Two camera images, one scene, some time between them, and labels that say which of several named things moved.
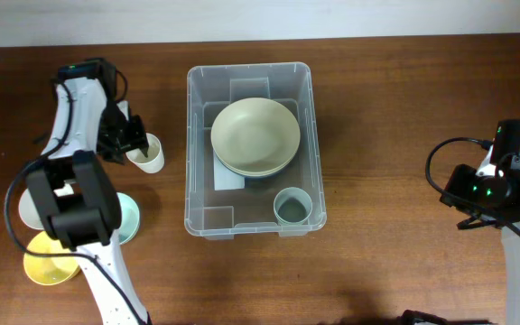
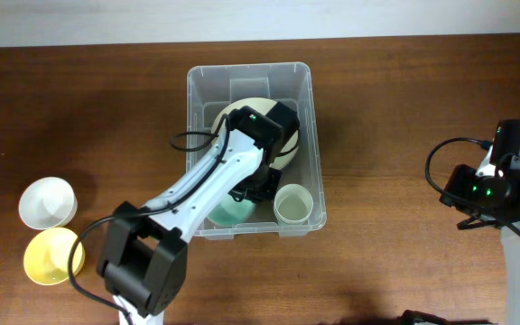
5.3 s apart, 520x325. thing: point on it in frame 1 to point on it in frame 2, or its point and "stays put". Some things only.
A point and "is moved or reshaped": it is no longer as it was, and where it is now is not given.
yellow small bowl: (50, 270) stays put
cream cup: (154, 162) to (292, 204)
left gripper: (114, 148) to (264, 195)
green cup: (292, 207) stays put
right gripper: (461, 175) stays put
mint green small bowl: (130, 218) is moved or reshaped
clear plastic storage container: (252, 152) stays put
